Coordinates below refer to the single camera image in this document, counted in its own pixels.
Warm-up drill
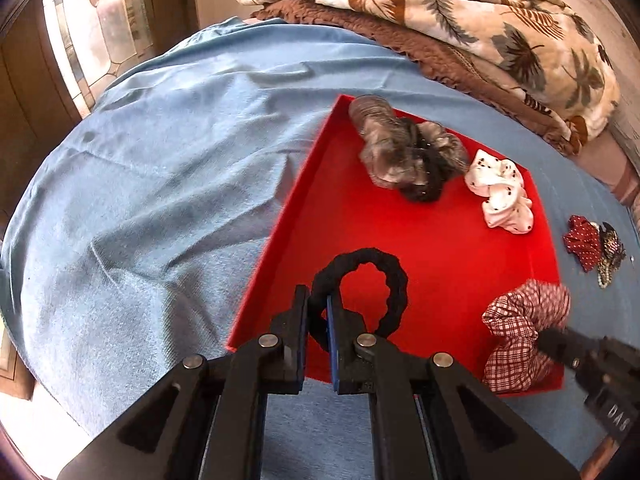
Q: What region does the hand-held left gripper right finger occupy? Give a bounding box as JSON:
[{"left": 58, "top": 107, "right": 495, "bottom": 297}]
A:
[{"left": 325, "top": 294, "right": 581, "bottom": 480}]

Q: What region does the black hair tie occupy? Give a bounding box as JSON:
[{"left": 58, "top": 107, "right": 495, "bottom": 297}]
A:
[{"left": 310, "top": 247, "right": 410, "bottom": 356}]

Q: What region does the red tray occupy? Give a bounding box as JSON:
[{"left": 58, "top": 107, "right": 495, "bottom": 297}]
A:
[{"left": 226, "top": 94, "right": 566, "bottom": 398}]

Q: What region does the blue bed sheet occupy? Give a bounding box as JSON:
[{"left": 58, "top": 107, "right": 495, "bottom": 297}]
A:
[{"left": 0, "top": 16, "right": 640, "bottom": 480}]

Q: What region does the white dotted scrunchie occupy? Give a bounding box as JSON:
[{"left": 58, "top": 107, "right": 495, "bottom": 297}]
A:
[{"left": 464, "top": 149, "right": 535, "bottom": 236}]

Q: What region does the wooden window frame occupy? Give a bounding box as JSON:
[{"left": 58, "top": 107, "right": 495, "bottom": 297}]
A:
[{"left": 0, "top": 0, "right": 201, "bottom": 241}]

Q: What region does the leaf print blanket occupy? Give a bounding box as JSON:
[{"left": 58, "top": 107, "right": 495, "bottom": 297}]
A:
[{"left": 235, "top": 0, "right": 621, "bottom": 156}]

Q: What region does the grey brown sheer scrunchie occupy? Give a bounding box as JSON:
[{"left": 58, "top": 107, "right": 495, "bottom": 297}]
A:
[{"left": 420, "top": 122, "right": 471, "bottom": 181}]

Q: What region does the leopard print scrunchie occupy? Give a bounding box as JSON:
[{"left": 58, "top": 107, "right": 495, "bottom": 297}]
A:
[{"left": 597, "top": 221, "right": 627, "bottom": 281}]

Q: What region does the black glitter scrunchie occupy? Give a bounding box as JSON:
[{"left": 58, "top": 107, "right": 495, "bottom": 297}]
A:
[{"left": 397, "top": 125, "right": 453, "bottom": 204}]

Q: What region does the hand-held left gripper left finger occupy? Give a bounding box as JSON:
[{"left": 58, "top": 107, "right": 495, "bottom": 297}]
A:
[{"left": 57, "top": 285, "right": 311, "bottom": 480}]

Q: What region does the stained glass window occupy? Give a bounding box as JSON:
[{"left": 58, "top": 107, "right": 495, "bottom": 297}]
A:
[{"left": 42, "top": 0, "right": 156, "bottom": 116}]

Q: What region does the red checked scrunchie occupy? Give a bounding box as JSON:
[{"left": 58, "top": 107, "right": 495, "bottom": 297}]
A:
[{"left": 481, "top": 280, "right": 572, "bottom": 393}]

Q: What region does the red dotted scrunchie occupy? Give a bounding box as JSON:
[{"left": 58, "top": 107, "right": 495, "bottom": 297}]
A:
[{"left": 563, "top": 215, "right": 604, "bottom": 272}]

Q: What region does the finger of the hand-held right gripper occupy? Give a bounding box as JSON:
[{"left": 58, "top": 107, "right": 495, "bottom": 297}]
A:
[{"left": 536, "top": 326, "right": 596, "bottom": 372}]

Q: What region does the brown ruffled blanket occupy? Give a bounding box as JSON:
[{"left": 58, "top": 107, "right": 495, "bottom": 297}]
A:
[{"left": 250, "top": 0, "right": 581, "bottom": 156}]

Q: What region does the pink striped pillow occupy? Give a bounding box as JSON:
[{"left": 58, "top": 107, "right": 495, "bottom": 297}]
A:
[{"left": 575, "top": 127, "right": 640, "bottom": 206}]

